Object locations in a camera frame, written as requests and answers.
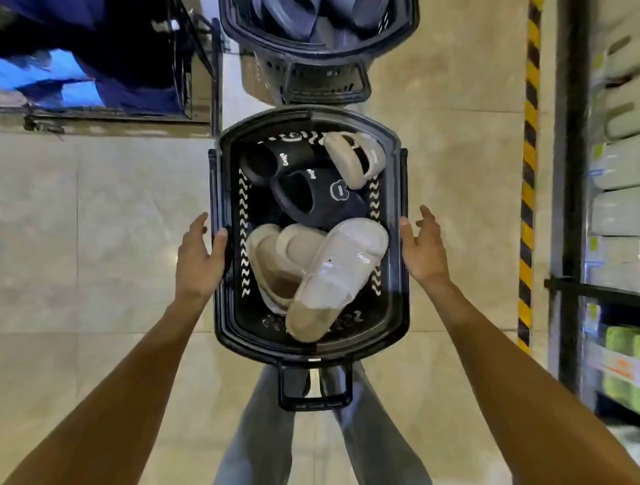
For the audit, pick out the person's left hand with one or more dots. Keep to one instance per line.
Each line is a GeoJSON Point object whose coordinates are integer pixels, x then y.
{"type": "Point", "coordinates": [197, 265]}

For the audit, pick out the person's right hand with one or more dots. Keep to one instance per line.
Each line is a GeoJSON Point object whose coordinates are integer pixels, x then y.
{"type": "Point", "coordinates": [430, 255]}

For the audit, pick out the black basket with wavy slots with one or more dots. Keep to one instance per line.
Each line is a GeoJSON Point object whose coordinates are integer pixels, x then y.
{"type": "Point", "coordinates": [230, 320]}

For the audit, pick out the beige logo rubber slipper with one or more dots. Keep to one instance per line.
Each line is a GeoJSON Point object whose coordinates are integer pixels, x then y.
{"type": "Point", "coordinates": [335, 270]}
{"type": "Point", "coordinates": [272, 265]}

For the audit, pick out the black logo rubber slipper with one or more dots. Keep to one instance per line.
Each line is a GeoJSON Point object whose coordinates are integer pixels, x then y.
{"type": "Point", "coordinates": [320, 200]}
{"type": "Point", "coordinates": [265, 162]}

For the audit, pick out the person's right forearm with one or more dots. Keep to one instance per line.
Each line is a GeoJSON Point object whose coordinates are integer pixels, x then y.
{"type": "Point", "coordinates": [525, 399]}

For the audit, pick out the person's left forearm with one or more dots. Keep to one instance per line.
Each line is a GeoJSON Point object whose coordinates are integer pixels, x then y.
{"type": "Point", "coordinates": [115, 399]}

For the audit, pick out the person's light blue jeans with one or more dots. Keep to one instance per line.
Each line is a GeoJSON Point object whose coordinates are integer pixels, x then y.
{"type": "Point", "coordinates": [260, 439]}

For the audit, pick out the black metal goods rack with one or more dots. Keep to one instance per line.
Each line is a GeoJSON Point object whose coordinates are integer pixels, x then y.
{"type": "Point", "coordinates": [567, 150]}

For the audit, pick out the row of white tissue packs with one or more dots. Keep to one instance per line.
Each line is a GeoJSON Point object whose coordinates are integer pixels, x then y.
{"type": "Point", "coordinates": [615, 210]}

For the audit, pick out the green wrapped packs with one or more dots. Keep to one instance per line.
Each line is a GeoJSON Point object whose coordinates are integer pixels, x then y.
{"type": "Point", "coordinates": [622, 345]}

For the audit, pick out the pile of navy blue clothing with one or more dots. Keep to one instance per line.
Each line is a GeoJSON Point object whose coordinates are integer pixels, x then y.
{"type": "Point", "coordinates": [115, 60]}

